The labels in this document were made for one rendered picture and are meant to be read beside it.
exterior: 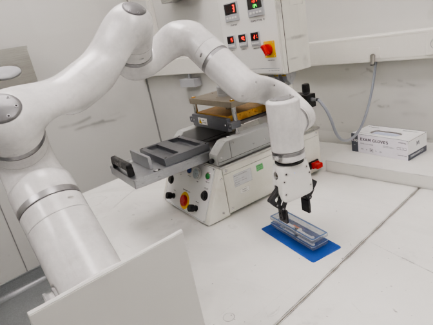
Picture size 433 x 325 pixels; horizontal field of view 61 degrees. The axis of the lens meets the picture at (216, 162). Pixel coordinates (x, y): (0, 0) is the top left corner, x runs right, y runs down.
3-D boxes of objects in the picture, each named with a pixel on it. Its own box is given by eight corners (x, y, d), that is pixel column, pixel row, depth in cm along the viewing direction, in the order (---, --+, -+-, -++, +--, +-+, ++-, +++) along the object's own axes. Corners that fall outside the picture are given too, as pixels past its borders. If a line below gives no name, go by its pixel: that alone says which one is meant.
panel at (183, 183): (165, 199, 144) (173, 152, 142) (205, 224, 119) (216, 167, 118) (160, 199, 143) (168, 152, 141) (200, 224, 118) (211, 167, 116)
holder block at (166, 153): (181, 141, 137) (180, 135, 137) (210, 149, 121) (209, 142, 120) (140, 155, 129) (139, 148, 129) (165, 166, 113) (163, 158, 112)
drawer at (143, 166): (185, 149, 140) (182, 129, 138) (218, 159, 122) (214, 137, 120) (112, 176, 126) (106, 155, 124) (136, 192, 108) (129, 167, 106)
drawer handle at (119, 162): (118, 166, 123) (115, 154, 122) (135, 175, 111) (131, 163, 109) (113, 167, 122) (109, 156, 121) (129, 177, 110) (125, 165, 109)
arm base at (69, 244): (42, 309, 52) (-7, 204, 58) (42, 337, 66) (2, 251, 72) (156, 247, 63) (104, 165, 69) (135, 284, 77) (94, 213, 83)
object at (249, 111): (234, 110, 149) (230, 87, 145) (270, 115, 131) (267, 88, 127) (198, 122, 140) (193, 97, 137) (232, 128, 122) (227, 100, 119)
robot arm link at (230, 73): (233, 64, 110) (307, 134, 103) (198, 75, 100) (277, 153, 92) (247, 39, 104) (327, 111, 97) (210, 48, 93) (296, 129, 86)
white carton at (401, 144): (370, 141, 152) (369, 124, 149) (426, 150, 133) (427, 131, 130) (351, 150, 146) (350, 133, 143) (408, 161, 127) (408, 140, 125)
